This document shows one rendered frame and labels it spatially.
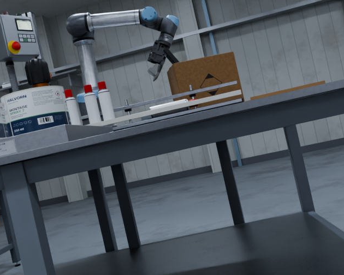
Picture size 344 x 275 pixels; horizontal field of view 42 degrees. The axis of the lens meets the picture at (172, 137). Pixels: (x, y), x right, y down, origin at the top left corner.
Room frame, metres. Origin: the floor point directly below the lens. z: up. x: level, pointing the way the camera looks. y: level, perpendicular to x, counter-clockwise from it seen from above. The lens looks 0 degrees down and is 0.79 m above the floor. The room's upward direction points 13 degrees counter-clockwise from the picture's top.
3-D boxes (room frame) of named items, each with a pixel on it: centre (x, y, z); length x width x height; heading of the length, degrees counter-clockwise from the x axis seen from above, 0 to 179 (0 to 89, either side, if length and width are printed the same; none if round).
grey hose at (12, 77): (2.09, 0.66, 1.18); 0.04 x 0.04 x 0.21
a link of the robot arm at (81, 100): (2.35, 0.37, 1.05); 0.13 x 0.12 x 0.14; 176
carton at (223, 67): (2.27, -0.21, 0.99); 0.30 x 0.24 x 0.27; 98
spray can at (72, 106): (1.98, 0.40, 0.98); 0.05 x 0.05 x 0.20
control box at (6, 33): (2.07, 0.60, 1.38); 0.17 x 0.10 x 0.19; 142
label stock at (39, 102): (1.48, 0.41, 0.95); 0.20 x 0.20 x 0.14
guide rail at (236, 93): (1.93, 0.21, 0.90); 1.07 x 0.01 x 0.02; 87
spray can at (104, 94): (1.97, 0.25, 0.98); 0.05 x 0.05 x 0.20
